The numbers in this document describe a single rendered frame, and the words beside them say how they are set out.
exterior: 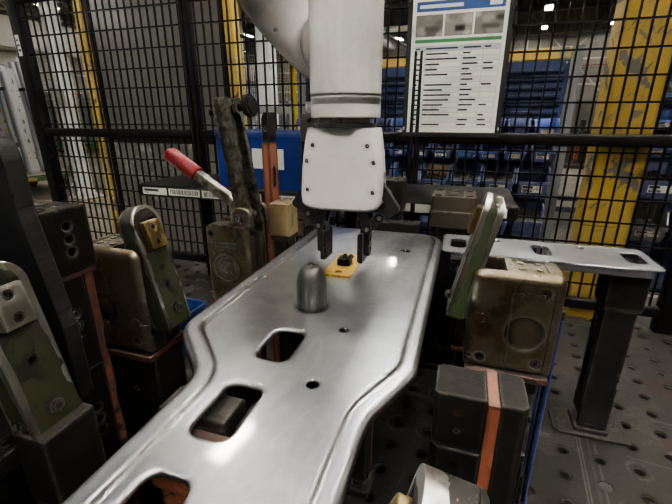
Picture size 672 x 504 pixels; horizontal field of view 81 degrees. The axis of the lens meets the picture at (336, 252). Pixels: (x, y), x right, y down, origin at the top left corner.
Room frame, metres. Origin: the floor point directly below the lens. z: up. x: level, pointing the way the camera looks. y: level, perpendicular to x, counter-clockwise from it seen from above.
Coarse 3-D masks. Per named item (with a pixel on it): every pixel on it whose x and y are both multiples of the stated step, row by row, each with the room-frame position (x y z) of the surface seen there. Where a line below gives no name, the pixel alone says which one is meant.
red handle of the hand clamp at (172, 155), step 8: (168, 152) 0.57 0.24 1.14; (176, 152) 0.57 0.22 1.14; (168, 160) 0.57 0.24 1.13; (176, 160) 0.56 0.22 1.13; (184, 160) 0.57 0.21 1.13; (184, 168) 0.56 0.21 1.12; (192, 168) 0.56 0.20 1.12; (200, 168) 0.57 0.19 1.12; (192, 176) 0.56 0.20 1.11; (200, 176) 0.56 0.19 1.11; (208, 176) 0.56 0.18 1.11; (200, 184) 0.56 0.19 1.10; (208, 184) 0.55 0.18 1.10; (216, 184) 0.56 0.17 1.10; (216, 192) 0.55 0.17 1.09; (224, 192) 0.55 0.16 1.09; (224, 200) 0.55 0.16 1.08; (232, 200) 0.54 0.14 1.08; (232, 208) 0.54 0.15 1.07
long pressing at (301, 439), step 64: (384, 256) 0.54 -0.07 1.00; (192, 320) 0.34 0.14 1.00; (256, 320) 0.35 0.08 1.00; (320, 320) 0.35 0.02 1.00; (384, 320) 0.35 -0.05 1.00; (192, 384) 0.25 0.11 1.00; (256, 384) 0.25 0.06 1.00; (320, 384) 0.25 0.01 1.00; (384, 384) 0.25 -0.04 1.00; (128, 448) 0.19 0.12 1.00; (192, 448) 0.19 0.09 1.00; (256, 448) 0.19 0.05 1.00; (320, 448) 0.19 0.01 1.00
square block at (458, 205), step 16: (448, 192) 0.72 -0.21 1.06; (464, 192) 0.73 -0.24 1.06; (432, 208) 0.70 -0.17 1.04; (448, 208) 0.69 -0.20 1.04; (464, 208) 0.68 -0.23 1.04; (432, 224) 0.70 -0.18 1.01; (448, 224) 0.69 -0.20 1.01; (464, 224) 0.68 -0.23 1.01; (448, 256) 0.69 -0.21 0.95; (448, 272) 0.69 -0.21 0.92; (448, 288) 0.69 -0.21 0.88; (432, 304) 0.70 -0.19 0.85; (432, 320) 0.69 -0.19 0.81; (448, 320) 0.71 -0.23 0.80; (432, 336) 0.69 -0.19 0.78; (448, 336) 0.71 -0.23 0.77; (432, 352) 0.69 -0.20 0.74; (448, 352) 0.68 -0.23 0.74; (432, 368) 0.69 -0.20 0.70
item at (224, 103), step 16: (224, 112) 0.53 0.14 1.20; (240, 112) 0.55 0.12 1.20; (256, 112) 0.54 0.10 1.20; (224, 128) 0.53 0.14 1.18; (240, 128) 0.56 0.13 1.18; (224, 144) 0.53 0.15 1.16; (240, 144) 0.56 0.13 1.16; (224, 160) 0.53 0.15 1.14; (240, 160) 0.53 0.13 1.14; (240, 176) 0.53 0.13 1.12; (240, 192) 0.53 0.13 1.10; (256, 192) 0.55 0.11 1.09; (256, 208) 0.55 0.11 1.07; (256, 224) 0.55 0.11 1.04
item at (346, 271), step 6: (336, 258) 0.52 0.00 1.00; (342, 258) 0.50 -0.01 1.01; (348, 258) 0.50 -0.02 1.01; (354, 258) 0.52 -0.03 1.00; (330, 264) 0.50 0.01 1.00; (336, 264) 0.50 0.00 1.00; (342, 264) 0.49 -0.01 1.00; (348, 264) 0.49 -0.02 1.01; (354, 264) 0.50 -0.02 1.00; (324, 270) 0.48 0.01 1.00; (330, 270) 0.48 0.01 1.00; (336, 270) 0.48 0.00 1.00; (342, 270) 0.48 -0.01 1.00; (348, 270) 0.48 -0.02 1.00; (354, 270) 0.48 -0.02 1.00; (330, 276) 0.46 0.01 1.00; (336, 276) 0.46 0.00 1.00; (342, 276) 0.46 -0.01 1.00; (348, 276) 0.46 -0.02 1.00
